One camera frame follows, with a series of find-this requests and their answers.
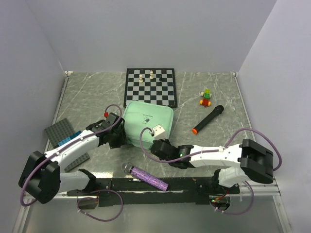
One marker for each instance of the colourful toy block car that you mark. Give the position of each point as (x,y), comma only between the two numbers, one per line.
(206,95)

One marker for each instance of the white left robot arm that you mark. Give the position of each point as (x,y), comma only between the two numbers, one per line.
(44,174)

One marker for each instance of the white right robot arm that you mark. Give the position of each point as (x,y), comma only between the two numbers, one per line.
(247,161)

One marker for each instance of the black white chessboard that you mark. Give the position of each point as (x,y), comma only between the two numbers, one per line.
(151,91)

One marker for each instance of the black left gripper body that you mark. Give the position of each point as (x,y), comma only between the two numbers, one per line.
(118,137)

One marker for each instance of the grey lego baseplate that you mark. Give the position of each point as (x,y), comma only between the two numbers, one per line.
(60,131)

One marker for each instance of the cream chess pawn right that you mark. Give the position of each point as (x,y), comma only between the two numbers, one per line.
(151,75)

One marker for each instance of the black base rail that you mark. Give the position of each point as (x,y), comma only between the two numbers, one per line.
(196,190)

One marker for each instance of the purple glitter microphone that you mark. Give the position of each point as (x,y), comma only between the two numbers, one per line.
(144,176)

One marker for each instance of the black tube orange cap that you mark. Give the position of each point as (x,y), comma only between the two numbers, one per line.
(215,112)

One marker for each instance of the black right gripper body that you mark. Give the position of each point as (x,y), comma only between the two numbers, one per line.
(165,140)

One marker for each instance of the blue lego brick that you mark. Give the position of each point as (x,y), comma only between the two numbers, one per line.
(67,139)

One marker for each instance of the mint green medicine case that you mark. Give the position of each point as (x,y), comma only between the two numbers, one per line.
(139,115)

